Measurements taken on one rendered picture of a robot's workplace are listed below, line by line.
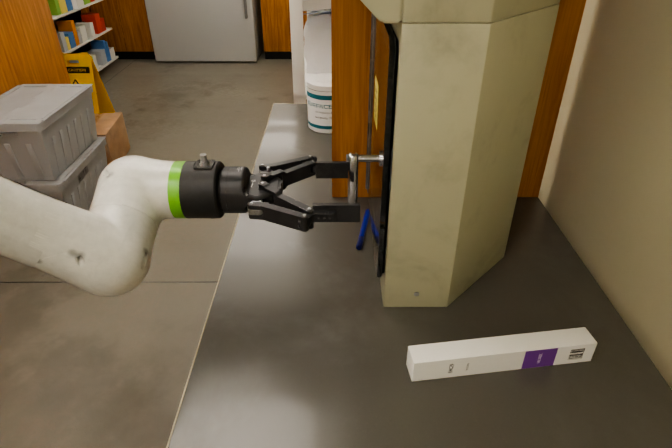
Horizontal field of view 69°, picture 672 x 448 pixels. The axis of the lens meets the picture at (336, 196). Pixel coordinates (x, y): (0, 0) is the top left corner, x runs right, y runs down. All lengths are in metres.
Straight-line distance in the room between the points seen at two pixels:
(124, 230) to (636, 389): 0.76
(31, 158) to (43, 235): 2.14
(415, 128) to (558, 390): 0.43
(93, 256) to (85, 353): 1.57
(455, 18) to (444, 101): 0.11
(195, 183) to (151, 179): 0.07
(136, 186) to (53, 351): 1.62
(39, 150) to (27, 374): 1.08
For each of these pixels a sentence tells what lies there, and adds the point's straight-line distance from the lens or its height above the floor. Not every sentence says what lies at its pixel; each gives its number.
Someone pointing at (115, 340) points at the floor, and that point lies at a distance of 2.28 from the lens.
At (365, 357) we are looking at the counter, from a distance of 0.79.
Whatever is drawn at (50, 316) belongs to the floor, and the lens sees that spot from 2.52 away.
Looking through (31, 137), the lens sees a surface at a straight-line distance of 2.78.
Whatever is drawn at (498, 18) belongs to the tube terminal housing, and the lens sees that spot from 0.68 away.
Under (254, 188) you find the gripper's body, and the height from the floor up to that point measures 1.15.
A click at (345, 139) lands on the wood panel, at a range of 1.09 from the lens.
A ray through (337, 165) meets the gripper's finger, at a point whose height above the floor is 1.15.
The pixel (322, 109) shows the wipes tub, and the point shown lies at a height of 1.02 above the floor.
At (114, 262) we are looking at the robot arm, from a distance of 0.72.
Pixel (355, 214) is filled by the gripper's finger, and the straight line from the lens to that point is 0.72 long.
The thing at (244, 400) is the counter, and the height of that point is 0.94.
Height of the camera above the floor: 1.54
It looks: 31 degrees down
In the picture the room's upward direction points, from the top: straight up
